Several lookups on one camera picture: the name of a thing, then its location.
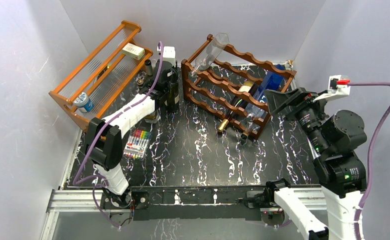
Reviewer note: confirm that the cream cardboard box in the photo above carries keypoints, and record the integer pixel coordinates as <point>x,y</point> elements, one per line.
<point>133,51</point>

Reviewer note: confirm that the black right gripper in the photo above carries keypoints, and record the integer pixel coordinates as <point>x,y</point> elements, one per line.
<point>277,100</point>

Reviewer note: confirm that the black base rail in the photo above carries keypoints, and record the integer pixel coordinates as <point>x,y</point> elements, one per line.
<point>194,202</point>

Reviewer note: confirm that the clear bottle blue label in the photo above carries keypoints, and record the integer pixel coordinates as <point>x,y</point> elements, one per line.
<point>271,81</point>

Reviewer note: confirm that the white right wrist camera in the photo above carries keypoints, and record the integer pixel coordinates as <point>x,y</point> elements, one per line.
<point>337,88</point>

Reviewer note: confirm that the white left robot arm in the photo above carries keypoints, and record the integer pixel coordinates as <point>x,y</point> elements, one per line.
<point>104,137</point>

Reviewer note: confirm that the dark bottle gold foil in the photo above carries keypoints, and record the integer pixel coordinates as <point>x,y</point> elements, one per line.
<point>236,101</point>

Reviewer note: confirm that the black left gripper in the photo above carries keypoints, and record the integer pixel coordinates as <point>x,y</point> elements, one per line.
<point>173,70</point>

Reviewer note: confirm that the clear glass bottle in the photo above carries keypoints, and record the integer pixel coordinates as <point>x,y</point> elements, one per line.
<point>210,53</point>

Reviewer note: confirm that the dark green wine bottle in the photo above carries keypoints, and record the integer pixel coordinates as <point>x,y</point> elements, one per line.
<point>172,101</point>

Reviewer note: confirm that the blue white tin can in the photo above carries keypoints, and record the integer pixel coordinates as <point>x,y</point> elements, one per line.
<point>83,103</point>

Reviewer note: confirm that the orange wooden shelf rack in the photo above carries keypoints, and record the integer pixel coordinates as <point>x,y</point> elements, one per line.
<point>102,75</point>

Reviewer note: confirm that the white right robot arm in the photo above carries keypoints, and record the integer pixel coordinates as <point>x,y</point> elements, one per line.
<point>341,174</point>

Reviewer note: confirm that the colourful marker pen pack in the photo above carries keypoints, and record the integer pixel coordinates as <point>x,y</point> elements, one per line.
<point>137,144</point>

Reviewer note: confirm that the green wine bottle brown label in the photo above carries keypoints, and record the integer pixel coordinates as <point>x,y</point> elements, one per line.
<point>149,70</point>

